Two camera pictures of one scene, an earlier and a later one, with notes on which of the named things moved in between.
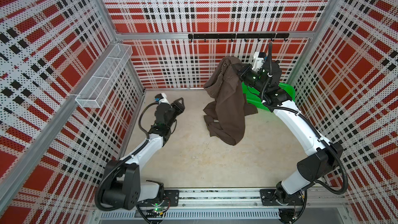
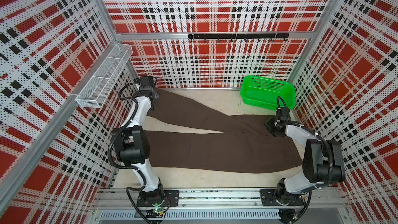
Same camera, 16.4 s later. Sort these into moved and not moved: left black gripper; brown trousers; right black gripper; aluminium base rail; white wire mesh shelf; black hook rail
Moved: left black gripper; brown trousers; right black gripper
Not moved: black hook rail; white wire mesh shelf; aluminium base rail
